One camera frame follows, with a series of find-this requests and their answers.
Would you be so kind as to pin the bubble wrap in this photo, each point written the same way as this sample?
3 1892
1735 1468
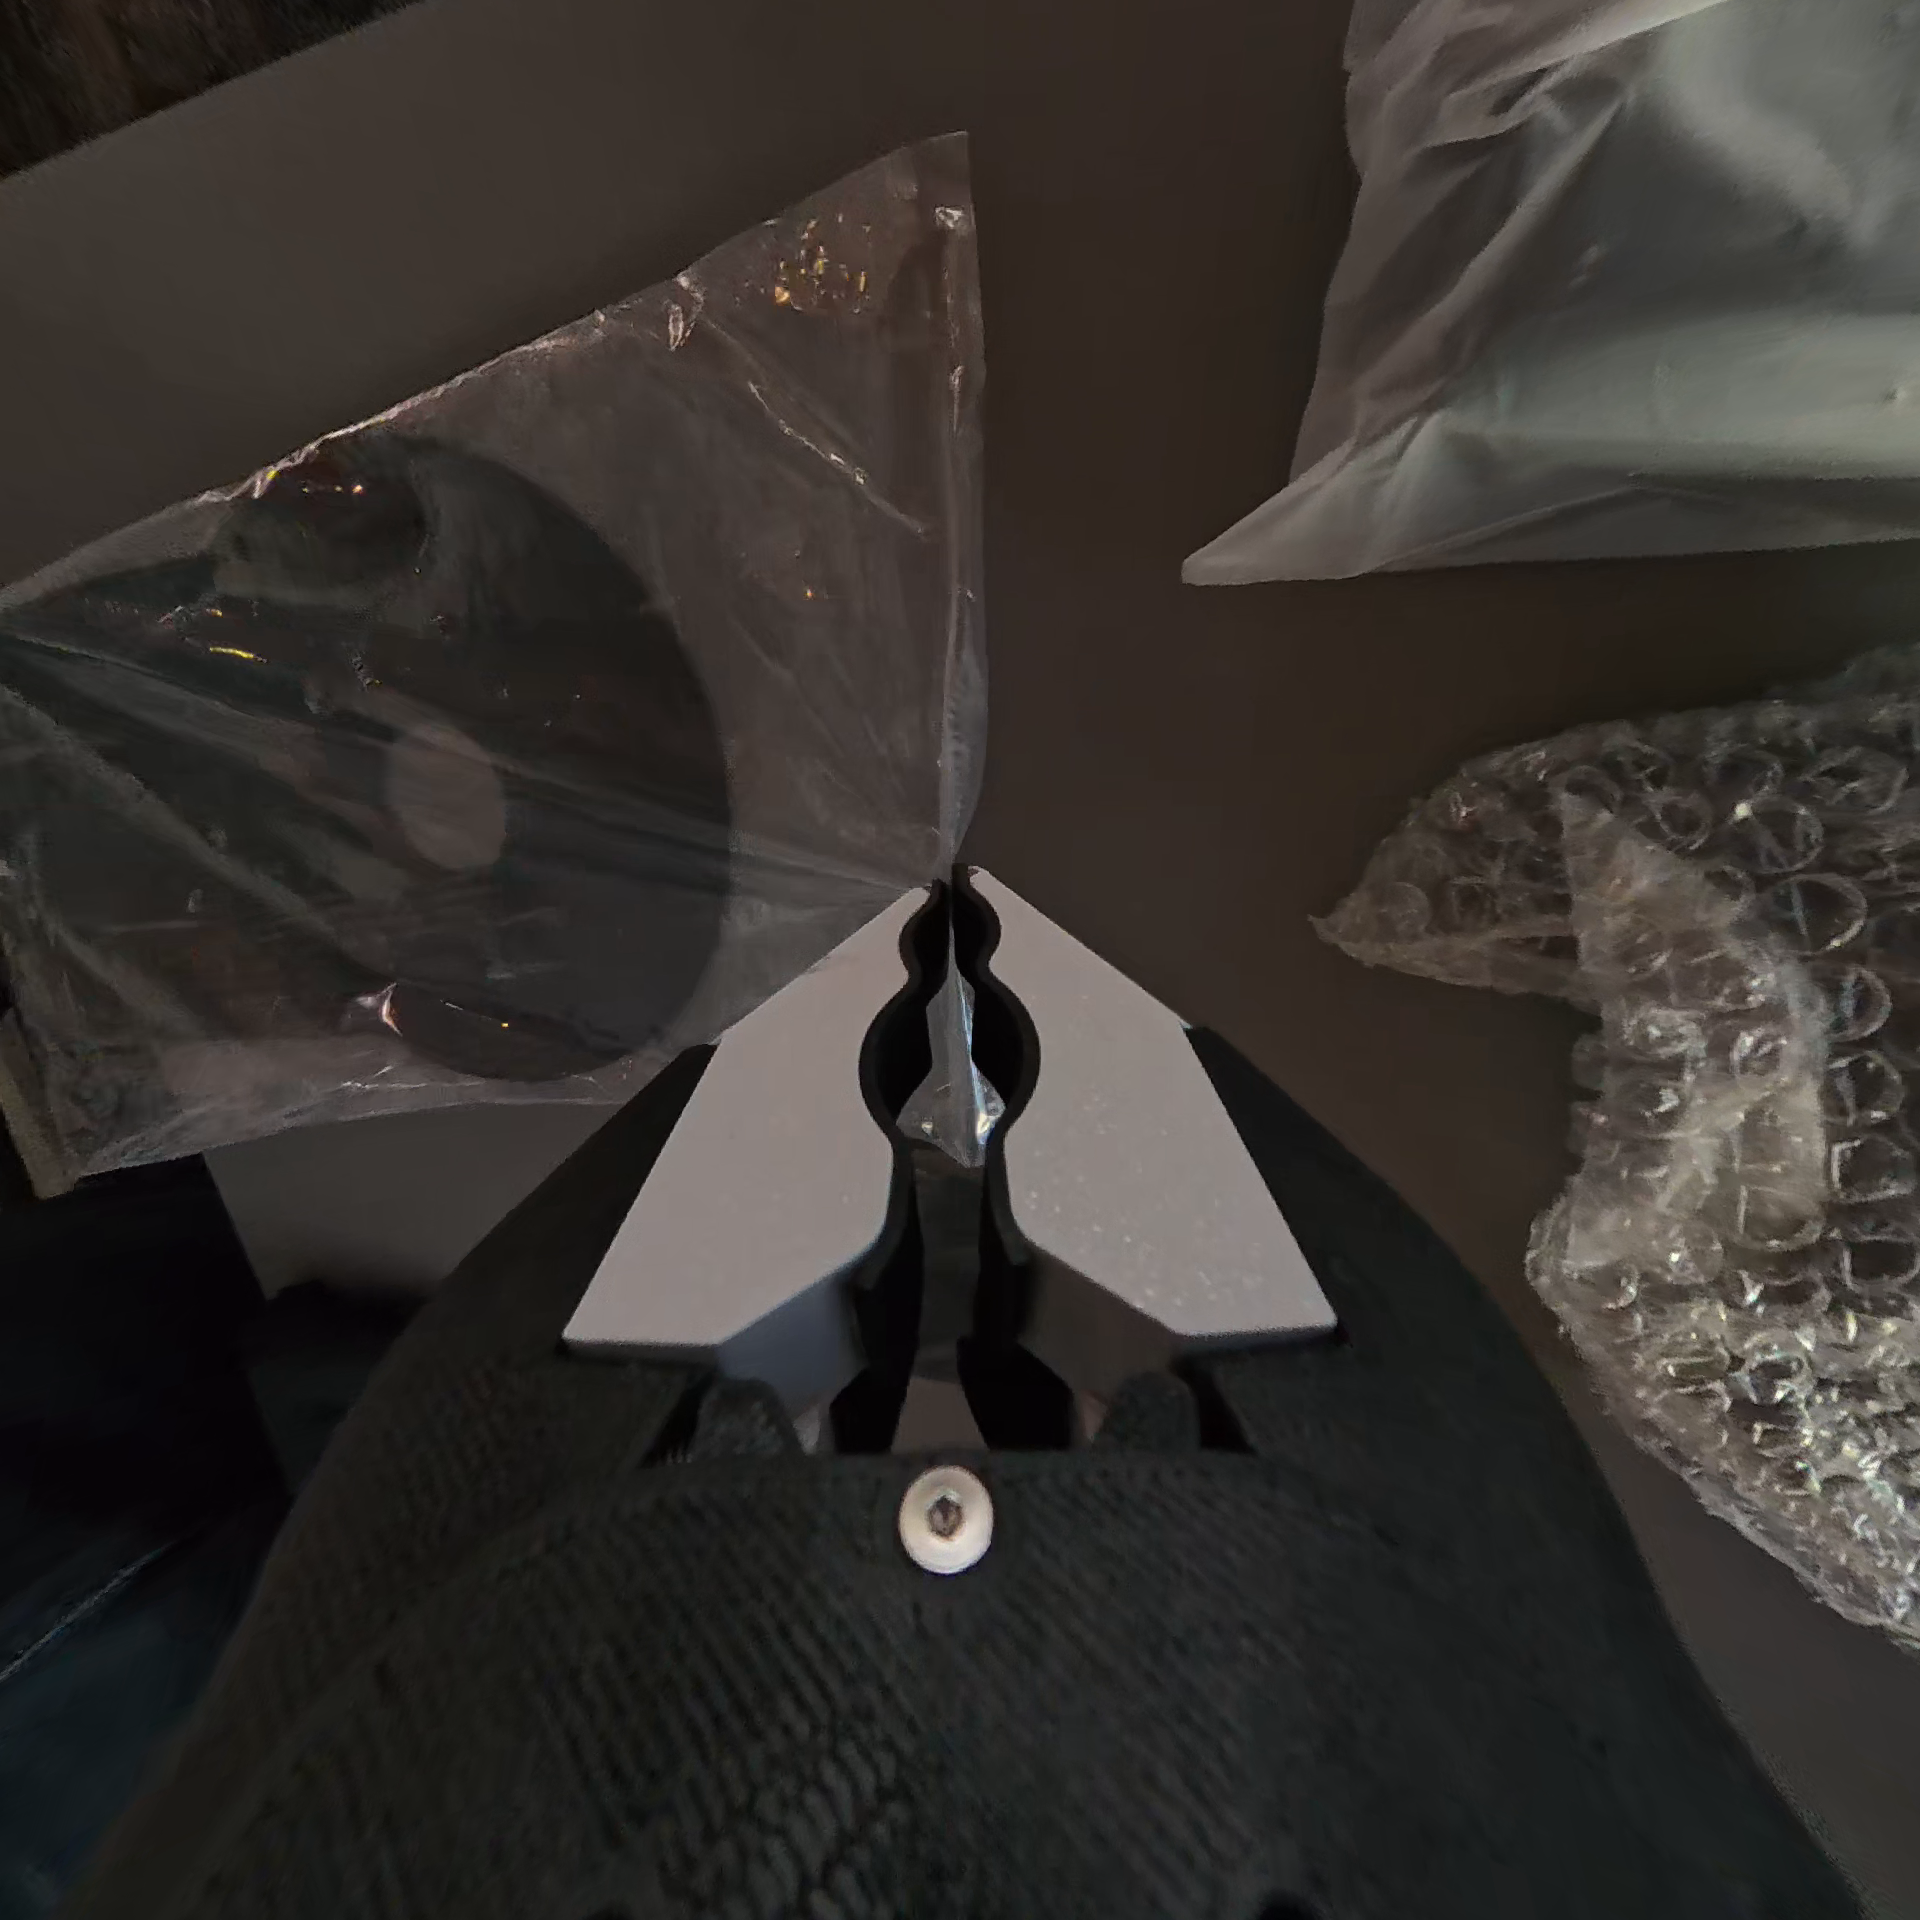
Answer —
1724 1050

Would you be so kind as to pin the person's leg dark jeans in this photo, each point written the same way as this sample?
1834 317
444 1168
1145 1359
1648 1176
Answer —
89 1652

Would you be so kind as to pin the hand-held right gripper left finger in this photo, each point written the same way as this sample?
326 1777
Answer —
734 1200

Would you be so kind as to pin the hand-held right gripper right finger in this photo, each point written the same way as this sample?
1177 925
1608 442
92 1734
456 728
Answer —
1171 1200

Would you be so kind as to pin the dark desk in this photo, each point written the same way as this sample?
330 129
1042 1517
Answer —
1171 674

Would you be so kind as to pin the clear plastic bag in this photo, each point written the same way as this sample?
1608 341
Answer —
839 452

